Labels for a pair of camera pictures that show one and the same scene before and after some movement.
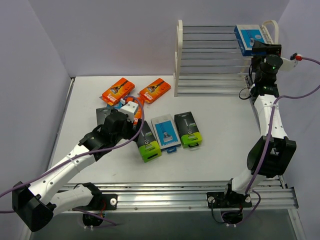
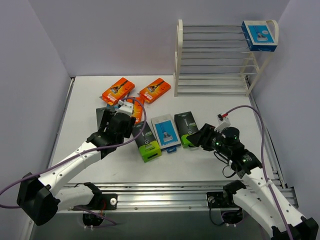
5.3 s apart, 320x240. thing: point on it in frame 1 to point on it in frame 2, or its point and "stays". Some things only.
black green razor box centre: [149, 147] stays
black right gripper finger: [260, 47] to [207, 129]
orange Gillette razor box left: [118, 91] stays
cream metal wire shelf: [209, 61] stays
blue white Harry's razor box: [167, 133] stays
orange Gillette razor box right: [154, 91] stays
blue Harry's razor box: [246, 35] to [261, 35]
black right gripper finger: [253, 52] to [198, 139]
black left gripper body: [135, 128] stays
